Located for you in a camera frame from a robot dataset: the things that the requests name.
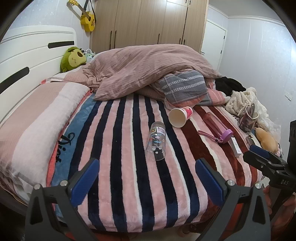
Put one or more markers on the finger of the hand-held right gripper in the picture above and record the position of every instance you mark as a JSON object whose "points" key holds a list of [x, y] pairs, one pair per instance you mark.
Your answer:
{"points": [[262, 151], [259, 163]]}

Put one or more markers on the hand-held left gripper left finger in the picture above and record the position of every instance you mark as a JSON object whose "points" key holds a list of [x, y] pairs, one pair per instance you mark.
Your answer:
{"points": [[85, 181]]}

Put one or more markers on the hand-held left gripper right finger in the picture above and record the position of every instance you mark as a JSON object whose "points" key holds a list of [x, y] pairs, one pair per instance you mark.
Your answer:
{"points": [[209, 181]]}

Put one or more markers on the clear printed cup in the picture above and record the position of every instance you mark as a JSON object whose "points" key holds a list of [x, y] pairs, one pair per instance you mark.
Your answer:
{"points": [[156, 142]]}

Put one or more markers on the pink paper cup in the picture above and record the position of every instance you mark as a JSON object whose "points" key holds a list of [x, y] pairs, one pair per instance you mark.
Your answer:
{"points": [[179, 115]]}

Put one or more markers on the person's right hand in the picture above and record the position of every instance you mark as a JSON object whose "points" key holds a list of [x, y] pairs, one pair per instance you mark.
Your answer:
{"points": [[286, 223]]}

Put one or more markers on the beige soft toy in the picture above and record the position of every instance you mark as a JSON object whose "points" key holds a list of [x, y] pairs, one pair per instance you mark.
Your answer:
{"points": [[268, 140]]}

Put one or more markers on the white narrow box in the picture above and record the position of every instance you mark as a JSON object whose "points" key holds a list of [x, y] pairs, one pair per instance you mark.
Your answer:
{"points": [[235, 147]]}

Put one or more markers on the clear plastic bag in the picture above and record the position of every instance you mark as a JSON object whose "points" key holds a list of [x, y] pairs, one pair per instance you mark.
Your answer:
{"points": [[267, 120]]}

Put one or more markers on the pink bottle with purple lid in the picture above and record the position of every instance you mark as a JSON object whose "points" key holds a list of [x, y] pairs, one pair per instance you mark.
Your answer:
{"points": [[216, 126]]}

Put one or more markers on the striped plush blanket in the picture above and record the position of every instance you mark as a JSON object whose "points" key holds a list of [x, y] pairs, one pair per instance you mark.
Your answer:
{"points": [[138, 180]]}

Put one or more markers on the white fluffy garment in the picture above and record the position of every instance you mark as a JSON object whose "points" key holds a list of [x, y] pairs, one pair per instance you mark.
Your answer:
{"points": [[240, 98]]}

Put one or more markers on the pink and white pillow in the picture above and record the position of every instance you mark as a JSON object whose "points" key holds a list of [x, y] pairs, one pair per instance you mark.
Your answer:
{"points": [[34, 129]]}

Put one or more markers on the black clothing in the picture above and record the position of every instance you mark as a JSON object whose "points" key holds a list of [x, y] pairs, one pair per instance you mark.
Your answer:
{"points": [[231, 84]]}

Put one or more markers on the grey patterned quilt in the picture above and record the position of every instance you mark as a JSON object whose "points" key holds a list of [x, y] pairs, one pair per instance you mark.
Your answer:
{"points": [[182, 87]]}

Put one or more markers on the pink striped pillow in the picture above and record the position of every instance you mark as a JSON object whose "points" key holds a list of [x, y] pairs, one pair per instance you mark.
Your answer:
{"points": [[71, 77]]}

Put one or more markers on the white door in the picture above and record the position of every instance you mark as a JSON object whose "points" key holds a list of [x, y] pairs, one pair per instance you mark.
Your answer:
{"points": [[214, 41]]}

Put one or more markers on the green plush toy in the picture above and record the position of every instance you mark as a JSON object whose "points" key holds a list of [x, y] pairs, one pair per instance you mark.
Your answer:
{"points": [[72, 59]]}

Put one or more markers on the small pale plush toy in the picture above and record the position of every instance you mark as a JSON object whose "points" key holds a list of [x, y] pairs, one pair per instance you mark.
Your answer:
{"points": [[89, 55]]}

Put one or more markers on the pink duvet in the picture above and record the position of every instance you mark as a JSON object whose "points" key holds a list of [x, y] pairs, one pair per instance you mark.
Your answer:
{"points": [[143, 67]]}

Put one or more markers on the white bed headboard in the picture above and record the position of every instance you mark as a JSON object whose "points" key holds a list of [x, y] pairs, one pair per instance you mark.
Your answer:
{"points": [[30, 60]]}

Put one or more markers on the yellow ukulele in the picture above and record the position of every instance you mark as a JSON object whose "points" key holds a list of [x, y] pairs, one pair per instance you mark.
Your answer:
{"points": [[87, 19]]}

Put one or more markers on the wooden wardrobe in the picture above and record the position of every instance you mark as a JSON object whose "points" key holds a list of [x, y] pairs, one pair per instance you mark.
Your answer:
{"points": [[150, 23]]}

